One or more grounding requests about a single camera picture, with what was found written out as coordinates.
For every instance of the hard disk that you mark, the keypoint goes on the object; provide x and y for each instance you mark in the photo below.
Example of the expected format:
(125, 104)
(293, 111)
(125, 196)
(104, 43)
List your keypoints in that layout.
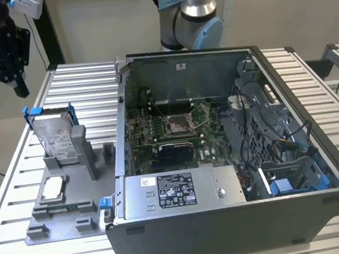
(53, 132)

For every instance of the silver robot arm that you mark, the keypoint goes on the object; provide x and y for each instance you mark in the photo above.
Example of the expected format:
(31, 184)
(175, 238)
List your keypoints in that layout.
(195, 19)

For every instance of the metal disk bay cage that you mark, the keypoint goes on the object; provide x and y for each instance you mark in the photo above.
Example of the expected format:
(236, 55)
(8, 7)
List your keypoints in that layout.
(258, 142)

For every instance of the blue disk carrier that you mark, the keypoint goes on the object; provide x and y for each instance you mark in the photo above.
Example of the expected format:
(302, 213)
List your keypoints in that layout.
(280, 186)

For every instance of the silver CPU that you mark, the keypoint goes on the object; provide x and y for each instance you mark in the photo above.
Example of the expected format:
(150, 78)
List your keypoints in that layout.
(53, 187)

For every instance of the thin locking lever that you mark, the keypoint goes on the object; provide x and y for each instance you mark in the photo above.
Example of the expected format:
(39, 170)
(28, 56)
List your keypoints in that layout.
(157, 109)

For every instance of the grey parts rack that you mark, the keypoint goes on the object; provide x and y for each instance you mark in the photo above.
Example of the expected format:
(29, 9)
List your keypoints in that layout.
(70, 190)

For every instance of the black RAM slot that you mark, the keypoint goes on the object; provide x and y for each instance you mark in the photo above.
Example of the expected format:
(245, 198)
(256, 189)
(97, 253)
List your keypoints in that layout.
(176, 137)
(170, 106)

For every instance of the green RAM stick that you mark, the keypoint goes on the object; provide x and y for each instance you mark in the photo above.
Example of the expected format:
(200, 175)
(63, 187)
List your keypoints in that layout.
(72, 206)

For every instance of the CPU socket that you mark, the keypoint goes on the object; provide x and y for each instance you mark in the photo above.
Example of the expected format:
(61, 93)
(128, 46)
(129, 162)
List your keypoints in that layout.
(177, 126)

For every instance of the blue case latch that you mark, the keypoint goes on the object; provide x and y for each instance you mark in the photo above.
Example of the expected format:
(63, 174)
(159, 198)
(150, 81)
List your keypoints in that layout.
(104, 203)

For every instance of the black graphics card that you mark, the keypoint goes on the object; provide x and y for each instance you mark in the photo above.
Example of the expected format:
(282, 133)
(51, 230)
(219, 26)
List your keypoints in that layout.
(175, 155)

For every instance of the green motherboard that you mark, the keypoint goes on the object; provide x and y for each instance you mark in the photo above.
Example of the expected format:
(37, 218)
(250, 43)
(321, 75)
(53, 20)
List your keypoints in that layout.
(212, 135)

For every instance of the silver power supply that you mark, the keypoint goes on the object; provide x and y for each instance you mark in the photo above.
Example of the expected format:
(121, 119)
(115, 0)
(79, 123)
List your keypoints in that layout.
(205, 189)

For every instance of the dark grey PC case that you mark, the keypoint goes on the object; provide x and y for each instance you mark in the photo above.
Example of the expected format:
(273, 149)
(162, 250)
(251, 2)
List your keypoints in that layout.
(198, 235)

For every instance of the black upright post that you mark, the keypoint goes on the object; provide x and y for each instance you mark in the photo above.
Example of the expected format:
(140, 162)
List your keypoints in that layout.
(51, 39)

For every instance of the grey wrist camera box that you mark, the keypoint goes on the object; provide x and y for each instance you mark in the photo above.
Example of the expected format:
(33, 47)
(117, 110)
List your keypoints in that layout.
(30, 6)

